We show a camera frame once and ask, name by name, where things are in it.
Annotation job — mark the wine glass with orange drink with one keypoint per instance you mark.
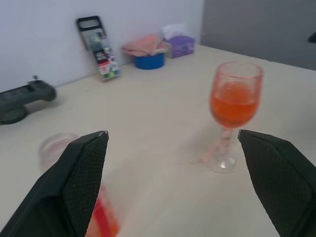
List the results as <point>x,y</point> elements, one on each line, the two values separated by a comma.
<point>233,108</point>

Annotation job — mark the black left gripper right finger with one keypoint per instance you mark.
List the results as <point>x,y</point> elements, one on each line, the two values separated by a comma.
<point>284,177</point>

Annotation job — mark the marker pen pack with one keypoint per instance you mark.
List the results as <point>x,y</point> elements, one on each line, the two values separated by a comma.
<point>103,56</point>

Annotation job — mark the pink cloth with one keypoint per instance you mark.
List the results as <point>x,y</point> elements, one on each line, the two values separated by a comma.
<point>144,44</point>

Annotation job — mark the black round controller stand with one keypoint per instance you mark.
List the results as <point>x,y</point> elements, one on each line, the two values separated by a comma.
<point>12,116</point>

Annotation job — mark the clear bottle with red label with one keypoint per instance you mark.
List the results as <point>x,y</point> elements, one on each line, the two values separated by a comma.
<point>106,217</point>

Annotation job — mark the grey partition panel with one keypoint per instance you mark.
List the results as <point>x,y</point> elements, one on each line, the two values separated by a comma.
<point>247,24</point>

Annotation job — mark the dark grey handheld controller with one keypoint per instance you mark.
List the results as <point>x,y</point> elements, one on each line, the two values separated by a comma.
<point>37,92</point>

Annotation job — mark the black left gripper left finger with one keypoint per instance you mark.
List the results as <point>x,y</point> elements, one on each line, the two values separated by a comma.
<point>74,177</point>

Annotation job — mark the blue tape roll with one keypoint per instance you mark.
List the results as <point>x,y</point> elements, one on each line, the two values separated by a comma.
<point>149,61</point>

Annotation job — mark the purple tissue box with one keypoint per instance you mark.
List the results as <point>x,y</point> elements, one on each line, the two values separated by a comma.
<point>181,45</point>

